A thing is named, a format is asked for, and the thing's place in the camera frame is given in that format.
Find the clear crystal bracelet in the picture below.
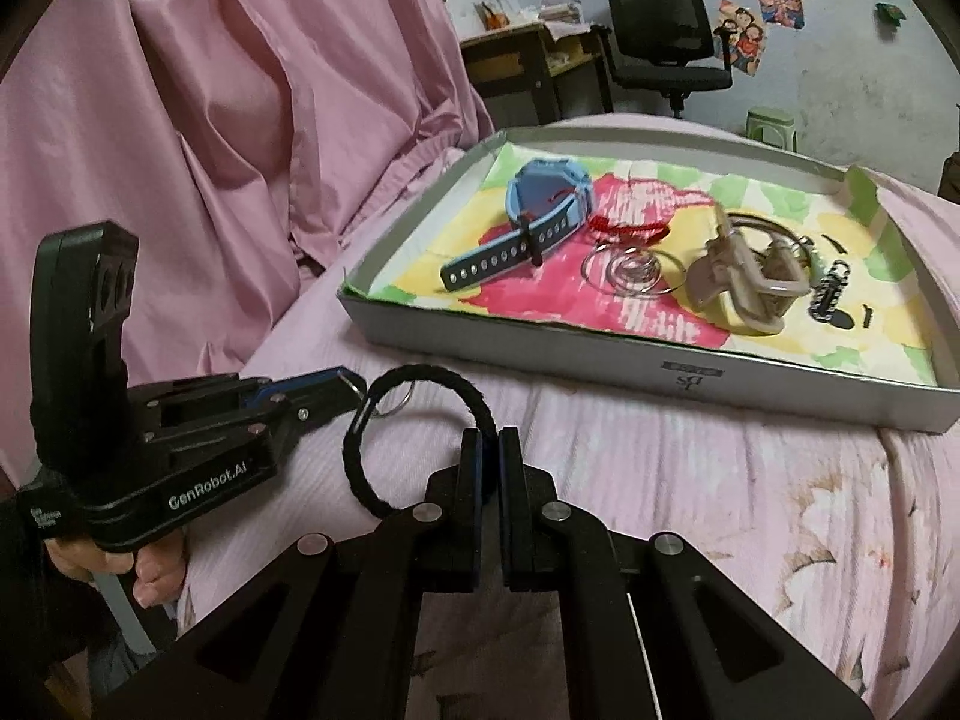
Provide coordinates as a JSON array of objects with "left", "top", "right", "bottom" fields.
[{"left": 337, "top": 369, "right": 418, "bottom": 418}]

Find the black braided bracelet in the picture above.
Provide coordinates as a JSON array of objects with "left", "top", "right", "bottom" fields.
[{"left": 341, "top": 362, "right": 502, "bottom": 522}]

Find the blue smart watch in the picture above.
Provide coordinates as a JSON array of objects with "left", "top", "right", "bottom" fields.
[{"left": 439, "top": 158, "right": 594, "bottom": 293}]

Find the beige smart watch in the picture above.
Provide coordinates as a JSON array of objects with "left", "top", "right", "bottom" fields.
[{"left": 685, "top": 205, "right": 817, "bottom": 335}]

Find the red string bracelet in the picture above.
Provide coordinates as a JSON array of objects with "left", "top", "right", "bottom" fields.
[{"left": 586, "top": 179, "right": 715, "bottom": 246}]

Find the person's left hand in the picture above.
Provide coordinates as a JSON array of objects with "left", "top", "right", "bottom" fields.
[{"left": 44, "top": 530, "right": 187, "bottom": 608}]

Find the pink curtain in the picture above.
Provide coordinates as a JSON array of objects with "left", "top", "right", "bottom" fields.
[{"left": 2, "top": 0, "right": 493, "bottom": 478}]

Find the shallow cardboard tray box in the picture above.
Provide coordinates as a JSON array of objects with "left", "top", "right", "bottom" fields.
[{"left": 340, "top": 127, "right": 958, "bottom": 434}]

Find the wooden desk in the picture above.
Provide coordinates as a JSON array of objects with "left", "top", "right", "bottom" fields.
[{"left": 459, "top": 21, "right": 613, "bottom": 125}]

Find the black office chair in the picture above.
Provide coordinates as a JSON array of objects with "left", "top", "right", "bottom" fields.
[{"left": 601, "top": 0, "right": 734, "bottom": 119}]

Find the green plastic stool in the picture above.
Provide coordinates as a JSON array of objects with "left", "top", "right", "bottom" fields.
[{"left": 745, "top": 106, "right": 799, "bottom": 153}]

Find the cartoon family poster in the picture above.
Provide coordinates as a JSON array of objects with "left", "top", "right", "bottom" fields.
[{"left": 718, "top": 0, "right": 766, "bottom": 76}]

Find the green hanging ornament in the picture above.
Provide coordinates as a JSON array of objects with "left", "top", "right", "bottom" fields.
[{"left": 875, "top": 2, "right": 907, "bottom": 26}]

